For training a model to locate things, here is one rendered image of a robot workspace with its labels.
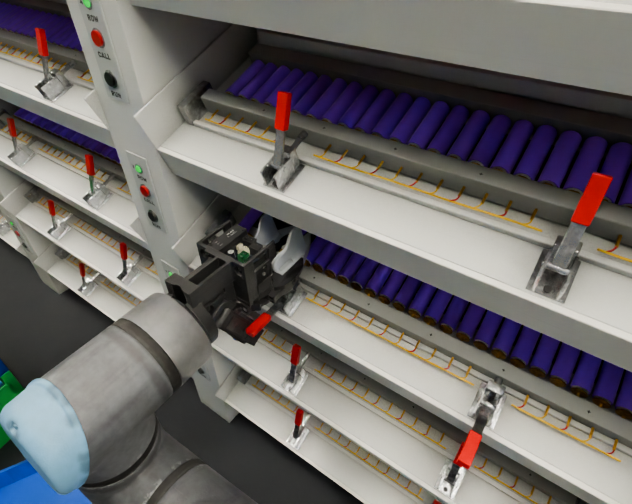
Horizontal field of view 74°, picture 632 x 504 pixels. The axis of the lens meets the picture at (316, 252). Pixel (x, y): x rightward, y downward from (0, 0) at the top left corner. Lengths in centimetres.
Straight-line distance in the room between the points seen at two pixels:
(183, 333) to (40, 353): 94
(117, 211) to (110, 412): 47
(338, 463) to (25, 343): 90
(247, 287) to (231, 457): 60
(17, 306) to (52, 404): 111
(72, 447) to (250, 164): 31
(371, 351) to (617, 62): 37
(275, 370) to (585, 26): 62
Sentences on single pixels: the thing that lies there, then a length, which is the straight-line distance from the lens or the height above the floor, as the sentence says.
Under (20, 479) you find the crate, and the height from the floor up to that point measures 0.
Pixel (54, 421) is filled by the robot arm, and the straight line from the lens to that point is 40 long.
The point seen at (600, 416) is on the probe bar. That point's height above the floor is 53.
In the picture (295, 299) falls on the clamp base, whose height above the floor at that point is 50.
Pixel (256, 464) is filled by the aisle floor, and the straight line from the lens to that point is 100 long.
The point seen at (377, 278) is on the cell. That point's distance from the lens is 54.
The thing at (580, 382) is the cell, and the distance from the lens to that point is 52.
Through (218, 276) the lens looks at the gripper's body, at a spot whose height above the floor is 61.
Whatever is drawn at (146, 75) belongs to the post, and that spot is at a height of 76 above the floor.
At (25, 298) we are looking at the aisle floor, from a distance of 152.
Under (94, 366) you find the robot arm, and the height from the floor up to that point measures 61.
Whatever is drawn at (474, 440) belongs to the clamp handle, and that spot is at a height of 51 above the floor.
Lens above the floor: 91
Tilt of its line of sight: 40 degrees down
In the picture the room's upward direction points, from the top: straight up
